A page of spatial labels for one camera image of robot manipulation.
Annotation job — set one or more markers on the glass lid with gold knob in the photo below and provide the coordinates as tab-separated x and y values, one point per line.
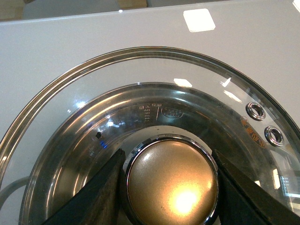
168	178

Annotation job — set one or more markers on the white electric cooking pot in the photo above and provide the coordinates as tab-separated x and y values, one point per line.
58	154

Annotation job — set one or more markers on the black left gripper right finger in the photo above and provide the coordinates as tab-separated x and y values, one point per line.
243	202

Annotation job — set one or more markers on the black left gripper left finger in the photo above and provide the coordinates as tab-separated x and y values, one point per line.
96	203

